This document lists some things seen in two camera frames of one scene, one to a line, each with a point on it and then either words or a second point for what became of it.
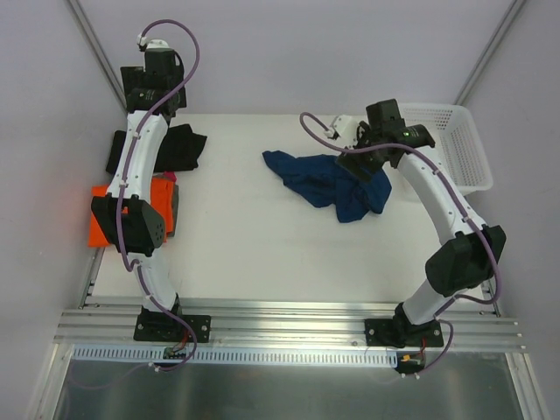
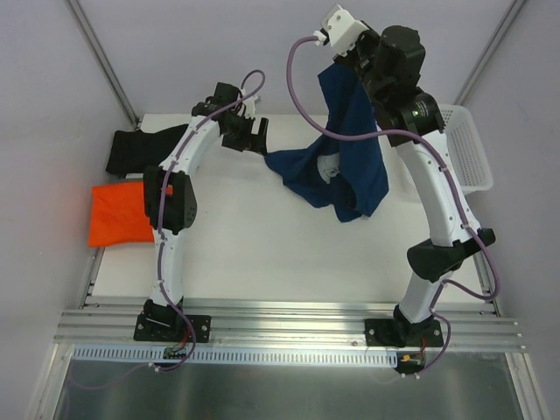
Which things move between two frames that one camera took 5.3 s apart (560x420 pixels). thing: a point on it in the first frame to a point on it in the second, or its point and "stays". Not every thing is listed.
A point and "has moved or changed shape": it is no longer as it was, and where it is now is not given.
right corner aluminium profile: x=489 y=50 stays
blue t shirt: x=318 y=181 has moved or changed shape
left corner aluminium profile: x=87 y=28 stays
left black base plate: x=170 y=328 stays
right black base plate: x=392 y=332 stays
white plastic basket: x=457 y=140 stays
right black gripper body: x=365 y=164 to x=355 y=61
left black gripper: x=131 y=74 to x=247 y=134
